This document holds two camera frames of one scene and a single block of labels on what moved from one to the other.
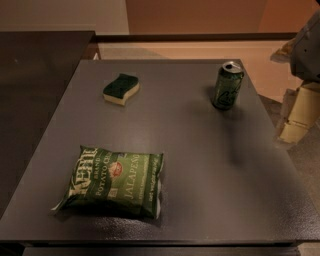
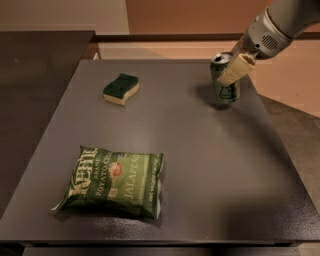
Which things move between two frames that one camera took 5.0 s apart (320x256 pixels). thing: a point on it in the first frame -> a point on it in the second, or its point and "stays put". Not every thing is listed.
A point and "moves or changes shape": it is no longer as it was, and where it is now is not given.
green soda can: x=229 y=81 moves or changes shape
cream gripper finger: x=302 y=114 -> x=241 y=65
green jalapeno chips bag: x=113 y=181 stays put
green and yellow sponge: x=118 y=90 stays put
